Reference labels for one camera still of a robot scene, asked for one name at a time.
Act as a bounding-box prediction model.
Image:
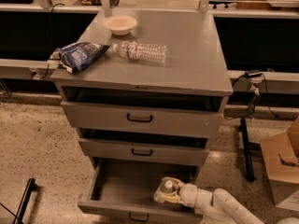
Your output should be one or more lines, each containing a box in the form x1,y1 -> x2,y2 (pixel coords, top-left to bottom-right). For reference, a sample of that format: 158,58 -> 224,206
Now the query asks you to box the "grey top drawer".
62,101 -> 222,138

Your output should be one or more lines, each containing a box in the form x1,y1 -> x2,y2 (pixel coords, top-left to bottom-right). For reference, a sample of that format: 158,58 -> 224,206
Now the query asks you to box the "black stand pole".
239,118 -> 261,182
12,178 -> 37,224

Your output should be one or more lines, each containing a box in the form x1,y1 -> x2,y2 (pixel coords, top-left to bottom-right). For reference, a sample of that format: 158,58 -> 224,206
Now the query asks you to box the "grey middle drawer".
78,138 -> 209,166

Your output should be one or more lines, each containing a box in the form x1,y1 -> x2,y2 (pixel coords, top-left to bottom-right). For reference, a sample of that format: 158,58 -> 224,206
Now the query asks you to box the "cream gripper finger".
154,192 -> 181,203
162,176 -> 183,192

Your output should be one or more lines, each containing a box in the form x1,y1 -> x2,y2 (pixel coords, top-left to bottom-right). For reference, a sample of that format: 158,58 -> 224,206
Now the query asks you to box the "grey drawer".
78,159 -> 203,224
62,101 -> 222,138
78,138 -> 209,166

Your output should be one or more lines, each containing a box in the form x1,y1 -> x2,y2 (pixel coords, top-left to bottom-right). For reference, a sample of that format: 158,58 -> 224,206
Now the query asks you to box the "blue chip bag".
50,42 -> 110,74

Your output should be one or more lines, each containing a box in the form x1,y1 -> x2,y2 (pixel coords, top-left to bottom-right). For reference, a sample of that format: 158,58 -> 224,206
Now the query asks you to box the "white paper bowl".
103,15 -> 137,35

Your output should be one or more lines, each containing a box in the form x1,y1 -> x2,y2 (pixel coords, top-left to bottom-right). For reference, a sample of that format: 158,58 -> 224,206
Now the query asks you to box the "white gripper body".
179,183 -> 198,208

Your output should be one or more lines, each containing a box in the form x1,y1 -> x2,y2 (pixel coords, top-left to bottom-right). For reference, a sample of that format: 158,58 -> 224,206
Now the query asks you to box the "black cable right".
223,69 -> 298,121

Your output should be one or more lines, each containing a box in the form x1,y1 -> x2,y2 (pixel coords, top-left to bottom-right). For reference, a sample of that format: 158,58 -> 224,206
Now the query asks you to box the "grey metal drawer cabinet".
50,8 -> 234,173

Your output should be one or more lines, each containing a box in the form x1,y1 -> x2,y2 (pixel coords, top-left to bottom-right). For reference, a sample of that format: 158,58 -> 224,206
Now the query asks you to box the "blue label plastic bottle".
155,180 -> 173,198

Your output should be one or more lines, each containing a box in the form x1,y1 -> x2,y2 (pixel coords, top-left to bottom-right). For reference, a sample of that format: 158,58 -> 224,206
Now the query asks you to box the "black stand pole left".
12,178 -> 37,224

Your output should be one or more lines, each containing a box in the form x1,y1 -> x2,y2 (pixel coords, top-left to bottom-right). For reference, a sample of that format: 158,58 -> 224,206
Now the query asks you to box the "clear plastic water bottle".
112,41 -> 167,63

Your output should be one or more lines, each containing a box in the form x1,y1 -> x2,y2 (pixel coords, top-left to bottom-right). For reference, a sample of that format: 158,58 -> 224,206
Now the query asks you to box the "black stand pole right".
239,118 -> 261,182

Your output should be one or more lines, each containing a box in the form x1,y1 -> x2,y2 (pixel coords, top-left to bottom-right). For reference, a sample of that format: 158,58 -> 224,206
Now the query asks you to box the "grey bottom drawer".
78,159 -> 203,224

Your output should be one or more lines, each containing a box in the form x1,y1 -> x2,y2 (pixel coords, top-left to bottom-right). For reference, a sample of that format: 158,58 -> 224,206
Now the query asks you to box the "brown cardboard box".
260,118 -> 299,211

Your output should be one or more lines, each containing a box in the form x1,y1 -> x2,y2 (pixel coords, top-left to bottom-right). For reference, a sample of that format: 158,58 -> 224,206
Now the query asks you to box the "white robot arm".
154,176 -> 265,224

